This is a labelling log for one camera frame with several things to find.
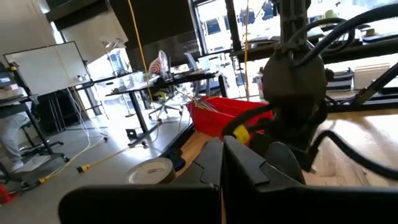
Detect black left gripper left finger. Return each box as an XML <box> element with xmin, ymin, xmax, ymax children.
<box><xmin>58</xmin><ymin>138</ymin><xmax>224</xmax><ymax>224</ymax></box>

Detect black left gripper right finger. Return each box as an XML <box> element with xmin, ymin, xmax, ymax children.
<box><xmin>223</xmin><ymin>135</ymin><xmax>398</xmax><ymax>224</ymax></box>

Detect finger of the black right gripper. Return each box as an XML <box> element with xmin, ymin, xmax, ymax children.
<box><xmin>263</xmin><ymin>141</ymin><xmax>306</xmax><ymax>185</ymax></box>

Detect black cord spool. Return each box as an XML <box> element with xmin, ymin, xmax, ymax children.
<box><xmin>126</xmin><ymin>157</ymin><xmax>177</xmax><ymax>185</ymax></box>

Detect dark blue clamp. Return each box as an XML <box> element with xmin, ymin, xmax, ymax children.
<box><xmin>166</xmin><ymin>147</ymin><xmax>187</xmax><ymax>171</ymax></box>

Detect striped storage basket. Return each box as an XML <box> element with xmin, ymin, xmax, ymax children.
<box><xmin>325</xmin><ymin>67</ymin><xmax>355</xmax><ymax>93</ymax></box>

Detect red plastic bin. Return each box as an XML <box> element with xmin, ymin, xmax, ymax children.
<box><xmin>185</xmin><ymin>95</ymin><xmax>274</xmax><ymax>141</ymax></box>

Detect black rig strut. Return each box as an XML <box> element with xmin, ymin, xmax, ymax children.
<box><xmin>353</xmin><ymin>61</ymin><xmax>398</xmax><ymax>106</ymax></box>

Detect black desk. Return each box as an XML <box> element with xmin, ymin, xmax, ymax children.
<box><xmin>104</xmin><ymin>70</ymin><xmax>229</xmax><ymax>147</ymax></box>

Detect white bag red swirl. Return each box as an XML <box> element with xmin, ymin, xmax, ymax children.
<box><xmin>147</xmin><ymin>49</ymin><xmax>170</xmax><ymax>76</ymax></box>

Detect black rolling stand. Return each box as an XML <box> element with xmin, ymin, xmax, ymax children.
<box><xmin>0</xmin><ymin>63</ymin><xmax>71</xmax><ymax>184</ymax></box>

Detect black side table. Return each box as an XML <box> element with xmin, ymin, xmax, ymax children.
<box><xmin>32</xmin><ymin>88</ymin><xmax>103</xmax><ymax>134</ymax></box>

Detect red floor object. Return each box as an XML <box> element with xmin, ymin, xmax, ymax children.
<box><xmin>0</xmin><ymin>183</ymin><xmax>16</xmax><ymax>205</ymax></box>

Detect person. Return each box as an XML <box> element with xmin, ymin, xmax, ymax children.
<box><xmin>0</xmin><ymin>85</ymin><xmax>30</xmax><ymax>174</ymax></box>

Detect silver desk lamp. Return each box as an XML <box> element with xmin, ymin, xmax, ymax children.
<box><xmin>99</xmin><ymin>36</ymin><xmax>129</xmax><ymax>77</ymax></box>

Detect whiteboard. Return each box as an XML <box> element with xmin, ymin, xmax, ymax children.
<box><xmin>3</xmin><ymin>41</ymin><xmax>91</xmax><ymax>96</ymax></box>

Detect right arm yellow cable tag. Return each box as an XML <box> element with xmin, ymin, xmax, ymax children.
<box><xmin>233</xmin><ymin>124</ymin><xmax>251</xmax><ymax>146</ymax></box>

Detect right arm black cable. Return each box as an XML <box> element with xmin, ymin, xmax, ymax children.
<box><xmin>221</xmin><ymin>104</ymin><xmax>274</xmax><ymax>138</ymax></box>

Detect thick black cable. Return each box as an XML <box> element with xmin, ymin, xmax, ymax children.
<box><xmin>287</xmin><ymin>2</ymin><xmax>398</xmax><ymax>68</ymax></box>
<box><xmin>307</xmin><ymin>129</ymin><xmax>398</xmax><ymax>181</ymax></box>

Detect white floor cable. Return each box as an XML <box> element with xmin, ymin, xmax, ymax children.
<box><xmin>37</xmin><ymin>88</ymin><xmax>109</xmax><ymax>184</ymax></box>

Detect yellow hanging cable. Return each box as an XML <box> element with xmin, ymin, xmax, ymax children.
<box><xmin>243</xmin><ymin>0</ymin><xmax>251</xmax><ymax>101</ymax></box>
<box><xmin>76</xmin><ymin>0</ymin><xmax>162</xmax><ymax>174</ymax></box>

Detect grey cable bundle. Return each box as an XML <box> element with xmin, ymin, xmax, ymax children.
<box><xmin>186</xmin><ymin>95</ymin><xmax>218</xmax><ymax>112</ymax></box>

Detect black vertical post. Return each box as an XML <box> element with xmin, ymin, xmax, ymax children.
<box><xmin>224</xmin><ymin>0</ymin><xmax>243</xmax><ymax>54</ymax></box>

